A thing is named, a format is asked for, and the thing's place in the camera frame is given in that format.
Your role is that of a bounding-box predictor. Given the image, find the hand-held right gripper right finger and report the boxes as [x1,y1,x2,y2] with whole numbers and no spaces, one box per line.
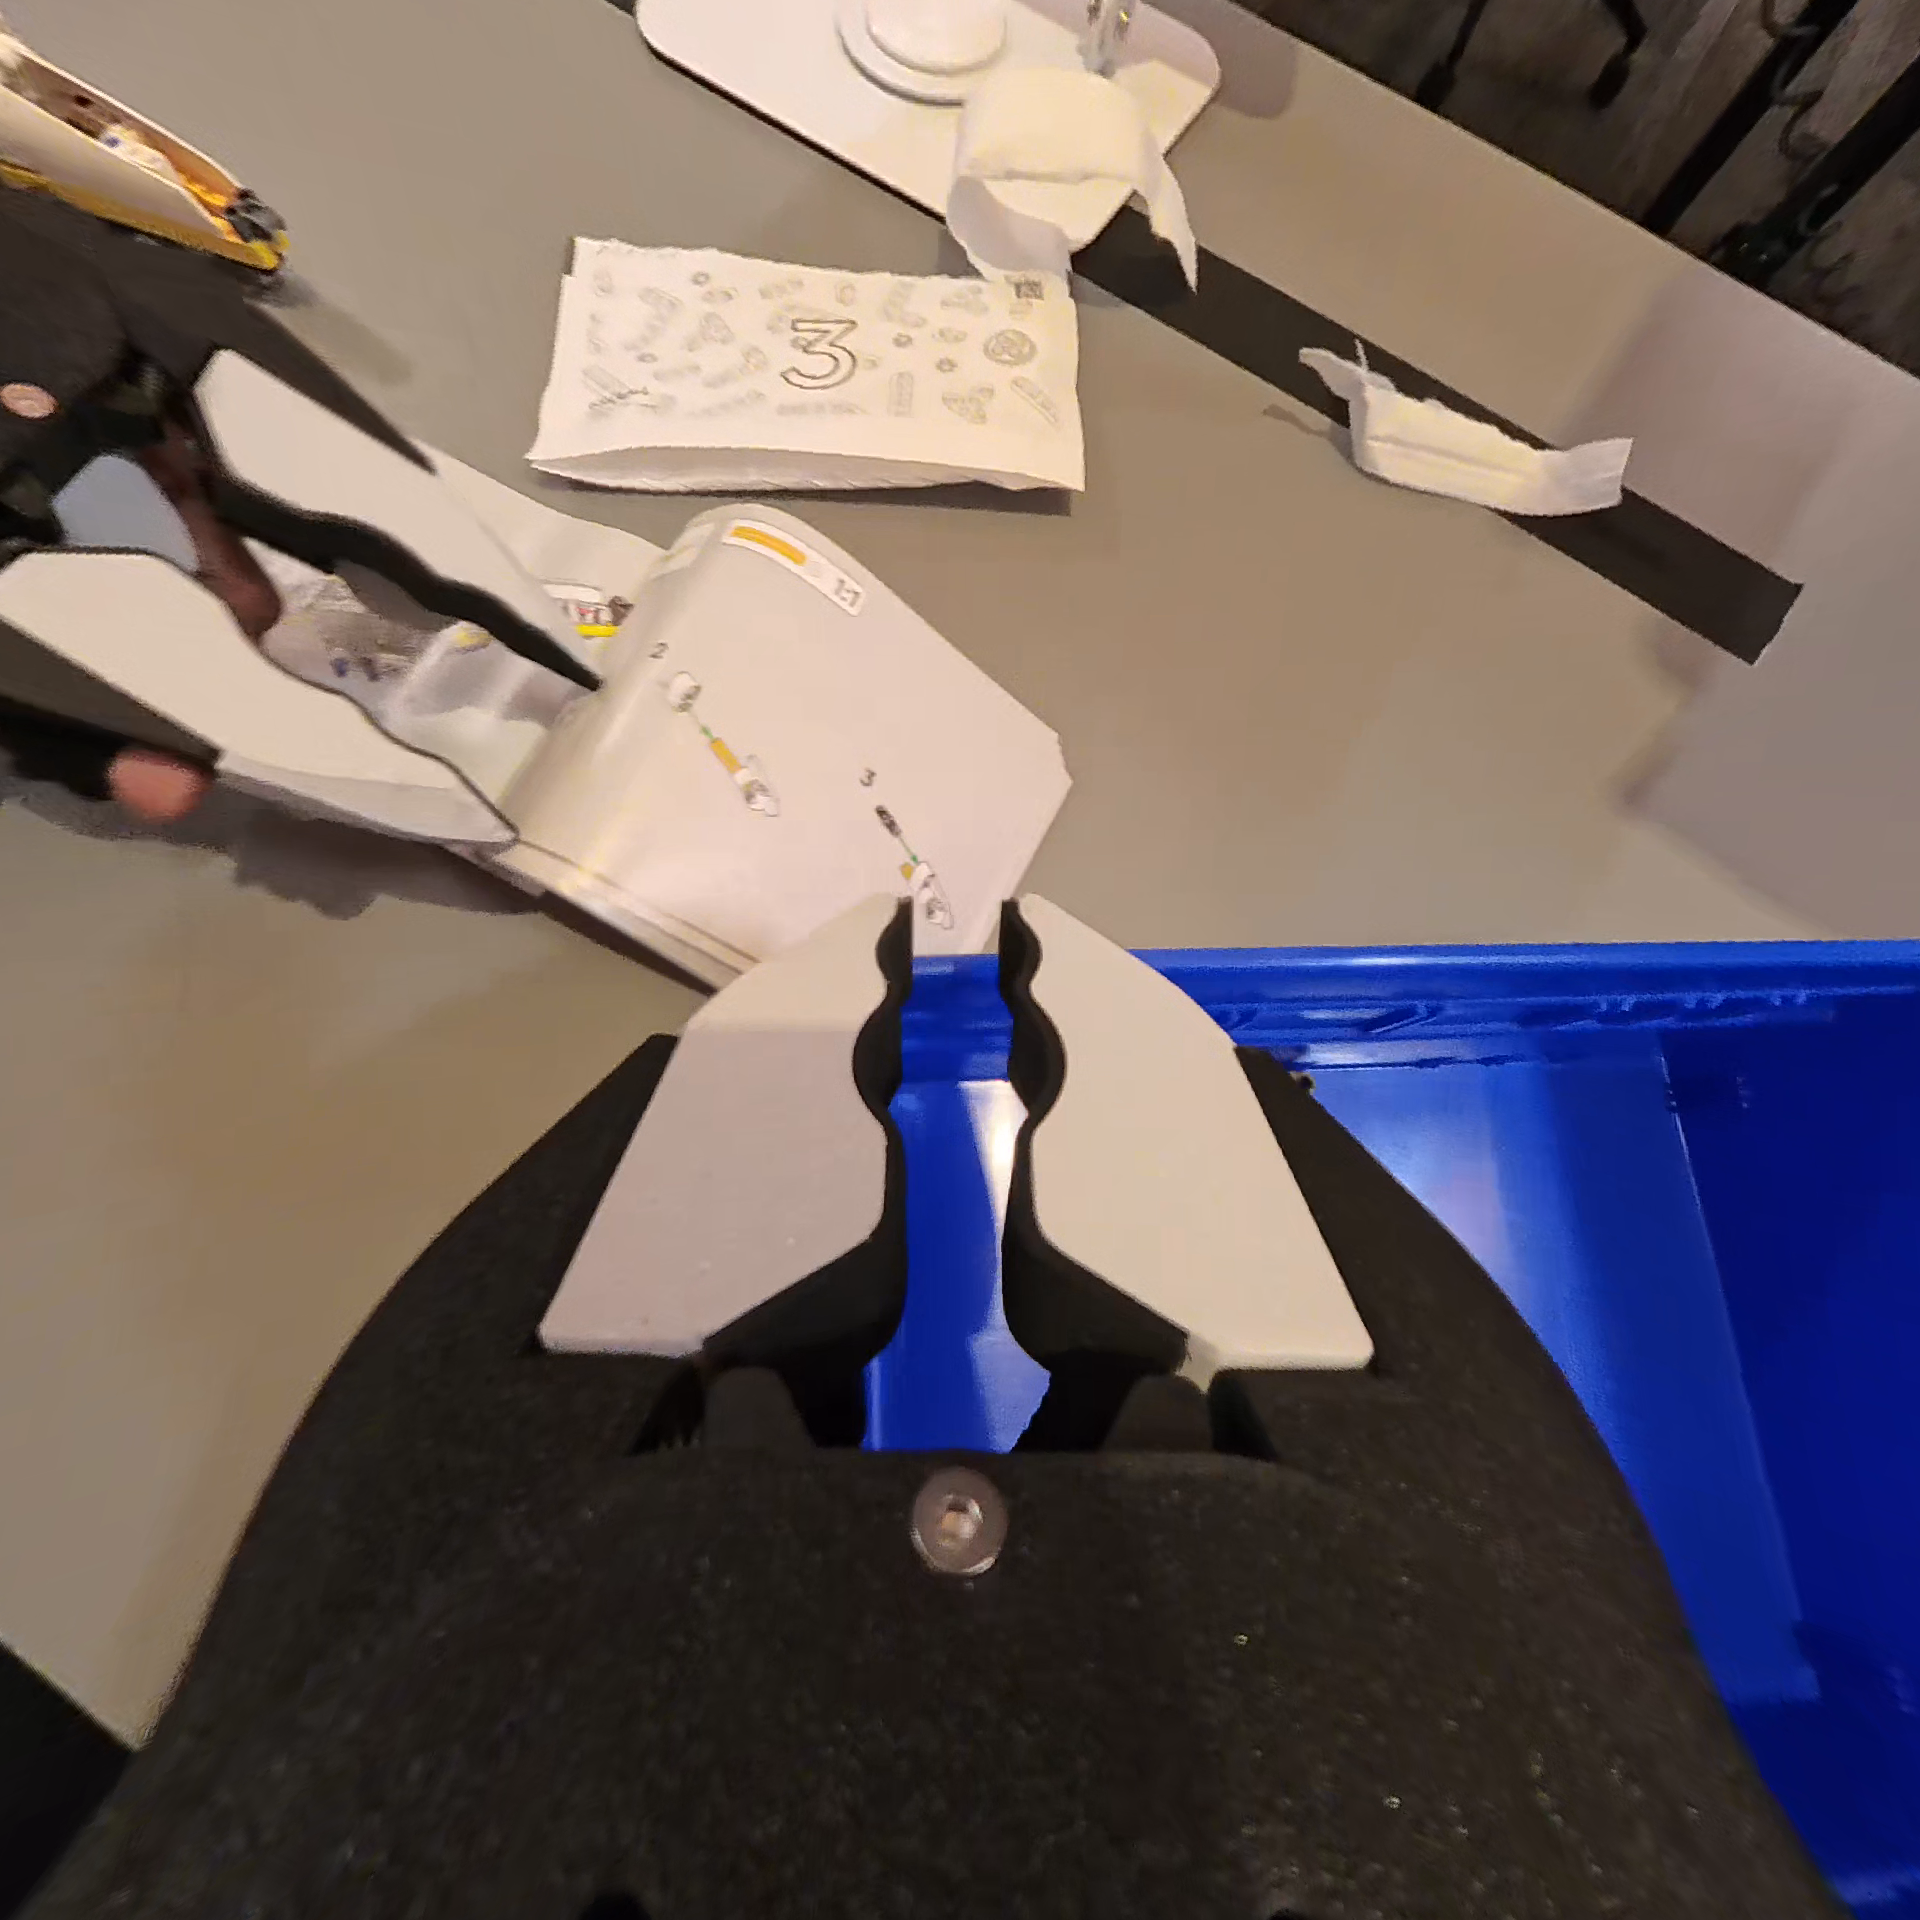
[996,896,1375,1374]

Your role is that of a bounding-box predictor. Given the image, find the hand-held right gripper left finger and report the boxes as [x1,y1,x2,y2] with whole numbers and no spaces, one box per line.
[537,896,917,1365]

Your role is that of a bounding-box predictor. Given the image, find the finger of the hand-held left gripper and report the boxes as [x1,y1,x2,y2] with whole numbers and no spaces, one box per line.
[0,544,522,853]
[192,349,603,696]

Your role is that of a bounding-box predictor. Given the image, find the white instruction booklet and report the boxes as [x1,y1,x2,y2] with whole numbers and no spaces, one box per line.
[247,449,1077,996]

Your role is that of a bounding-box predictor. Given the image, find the person's left hand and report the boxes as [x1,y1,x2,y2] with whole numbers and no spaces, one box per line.
[0,715,224,826]

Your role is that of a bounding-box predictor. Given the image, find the yellow-edged toy box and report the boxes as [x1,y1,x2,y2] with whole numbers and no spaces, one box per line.
[0,32,292,273]

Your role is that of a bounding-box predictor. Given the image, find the blue plastic bin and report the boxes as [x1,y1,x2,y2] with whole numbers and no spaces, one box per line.
[861,939,1920,1920]

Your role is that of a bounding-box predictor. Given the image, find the white printed paper bag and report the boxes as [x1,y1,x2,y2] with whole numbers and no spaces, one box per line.
[527,236,1087,495]

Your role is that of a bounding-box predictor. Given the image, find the torn white paper piece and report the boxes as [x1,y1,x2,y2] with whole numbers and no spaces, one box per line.
[1298,343,1637,520]

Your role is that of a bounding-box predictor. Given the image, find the crumpled torn white paper bag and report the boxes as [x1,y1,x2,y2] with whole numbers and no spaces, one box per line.
[944,64,1202,289]

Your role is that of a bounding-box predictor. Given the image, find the black tape strip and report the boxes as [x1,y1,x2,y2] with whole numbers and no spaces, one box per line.
[1072,226,1804,667]

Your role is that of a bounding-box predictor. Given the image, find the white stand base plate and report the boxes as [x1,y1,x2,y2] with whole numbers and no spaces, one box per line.
[633,0,1221,229]

